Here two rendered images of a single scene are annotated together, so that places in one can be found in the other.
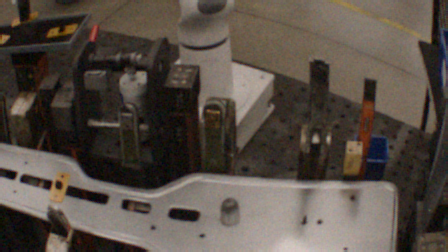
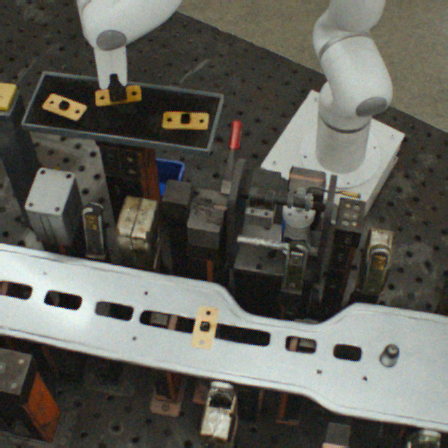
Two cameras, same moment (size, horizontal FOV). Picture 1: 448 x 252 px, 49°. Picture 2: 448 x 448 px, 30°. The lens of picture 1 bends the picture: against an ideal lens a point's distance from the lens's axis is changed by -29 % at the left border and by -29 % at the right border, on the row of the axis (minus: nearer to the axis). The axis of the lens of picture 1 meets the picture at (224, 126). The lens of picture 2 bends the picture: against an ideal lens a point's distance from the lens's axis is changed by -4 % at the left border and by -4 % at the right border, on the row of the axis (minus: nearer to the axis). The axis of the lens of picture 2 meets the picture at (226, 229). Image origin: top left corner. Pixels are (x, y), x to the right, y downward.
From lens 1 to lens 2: 70 cm
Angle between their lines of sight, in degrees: 19
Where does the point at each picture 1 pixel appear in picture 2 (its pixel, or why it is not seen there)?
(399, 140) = not seen: outside the picture
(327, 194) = not seen: outside the picture
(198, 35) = (345, 121)
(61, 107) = (204, 230)
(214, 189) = (374, 322)
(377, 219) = not seen: outside the picture
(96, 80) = (262, 219)
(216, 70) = (356, 147)
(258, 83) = (388, 144)
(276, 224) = (429, 368)
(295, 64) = (392, 17)
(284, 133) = (409, 192)
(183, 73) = (352, 213)
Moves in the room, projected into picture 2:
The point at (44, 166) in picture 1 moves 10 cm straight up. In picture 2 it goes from (178, 298) to (174, 272)
